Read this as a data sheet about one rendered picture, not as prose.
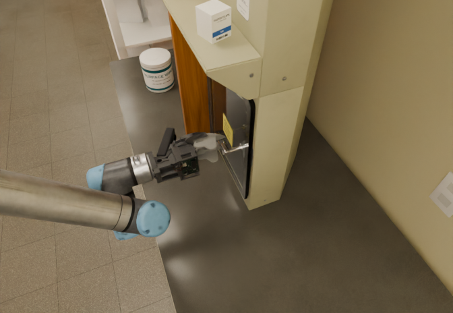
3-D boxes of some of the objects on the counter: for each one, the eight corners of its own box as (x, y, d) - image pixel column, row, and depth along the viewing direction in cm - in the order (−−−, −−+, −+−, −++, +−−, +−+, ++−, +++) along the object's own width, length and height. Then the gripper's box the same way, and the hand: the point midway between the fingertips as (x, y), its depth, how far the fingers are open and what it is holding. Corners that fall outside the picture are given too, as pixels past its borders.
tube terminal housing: (272, 124, 130) (307, -120, 72) (316, 187, 110) (412, -82, 52) (214, 141, 124) (201, -110, 66) (249, 211, 104) (274, -63, 46)
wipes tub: (170, 73, 153) (166, 44, 142) (178, 89, 145) (174, 60, 134) (143, 79, 150) (136, 50, 139) (149, 96, 142) (142, 67, 131)
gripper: (158, 191, 84) (234, 167, 89) (150, 164, 77) (233, 139, 82) (152, 169, 90) (223, 148, 95) (143, 142, 83) (221, 121, 88)
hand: (220, 139), depth 90 cm, fingers closed, pressing on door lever
